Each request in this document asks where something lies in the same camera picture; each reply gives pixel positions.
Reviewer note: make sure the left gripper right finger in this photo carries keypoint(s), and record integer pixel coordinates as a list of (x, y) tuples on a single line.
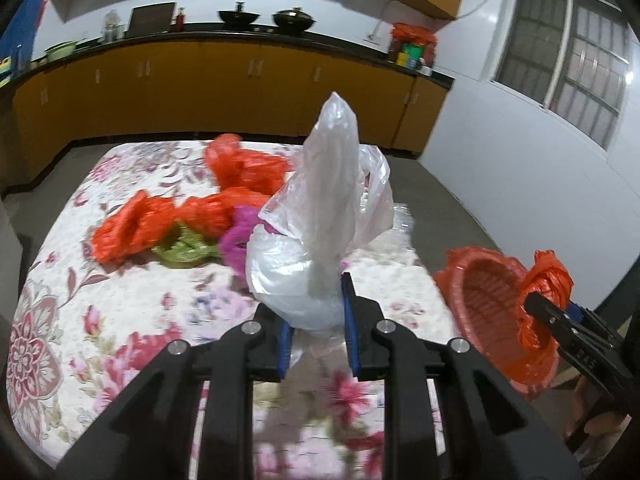
[(448, 413)]

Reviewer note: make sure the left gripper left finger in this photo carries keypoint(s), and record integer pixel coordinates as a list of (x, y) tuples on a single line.
[(147, 431)]

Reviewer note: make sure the large red plastic bag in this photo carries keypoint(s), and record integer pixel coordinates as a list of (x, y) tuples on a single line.
[(549, 278)]

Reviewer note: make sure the olive green plastic bag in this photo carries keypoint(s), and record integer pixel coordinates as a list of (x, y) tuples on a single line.
[(184, 248)]

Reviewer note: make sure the purple pink plastic bag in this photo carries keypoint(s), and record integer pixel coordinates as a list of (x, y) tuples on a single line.
[(232, 245)]

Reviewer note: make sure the white plastic bag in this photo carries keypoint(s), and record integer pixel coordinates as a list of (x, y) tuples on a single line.
[(337, 200)]

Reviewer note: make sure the small red plastic bag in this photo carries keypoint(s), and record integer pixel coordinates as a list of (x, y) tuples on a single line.
[(234, 166)]

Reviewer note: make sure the orange lower kitchen cabinets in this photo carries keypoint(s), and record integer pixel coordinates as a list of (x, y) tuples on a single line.
[(208, 86)]

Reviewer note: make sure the floral tablecloth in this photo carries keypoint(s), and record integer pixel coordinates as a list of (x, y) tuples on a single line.
[(81, 332)]

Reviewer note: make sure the red plastic basket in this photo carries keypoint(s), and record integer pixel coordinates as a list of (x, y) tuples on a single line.
[(481, 287)]

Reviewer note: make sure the red plastic bag middle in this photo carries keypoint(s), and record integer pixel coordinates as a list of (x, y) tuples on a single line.
[(145, 221)]

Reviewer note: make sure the window with bars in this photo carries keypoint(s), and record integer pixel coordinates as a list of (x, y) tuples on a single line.
[(572, 58)]

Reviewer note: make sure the red bag on counter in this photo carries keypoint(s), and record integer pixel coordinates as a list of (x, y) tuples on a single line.
[(412, 46)]

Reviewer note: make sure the green pot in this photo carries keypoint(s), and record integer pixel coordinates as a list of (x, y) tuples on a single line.
[(60, 51)]

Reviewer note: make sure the glass jar on counter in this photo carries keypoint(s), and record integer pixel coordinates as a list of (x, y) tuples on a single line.
[(113, 29)]

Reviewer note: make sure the red bottle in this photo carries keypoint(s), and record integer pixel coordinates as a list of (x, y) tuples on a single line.
[(179, 20)]

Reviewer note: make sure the blue hanging cloth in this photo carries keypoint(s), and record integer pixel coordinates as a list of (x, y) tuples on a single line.
[(18, 39)]

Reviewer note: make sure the dark cutting board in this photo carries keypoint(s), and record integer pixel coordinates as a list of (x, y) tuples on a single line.
[(149, 20)]

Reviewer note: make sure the black wok left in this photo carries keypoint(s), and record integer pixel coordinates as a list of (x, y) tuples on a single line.
[(238, 18)]

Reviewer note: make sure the black wok with lid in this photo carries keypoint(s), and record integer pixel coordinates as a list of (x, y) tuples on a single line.
[(292, 21)]

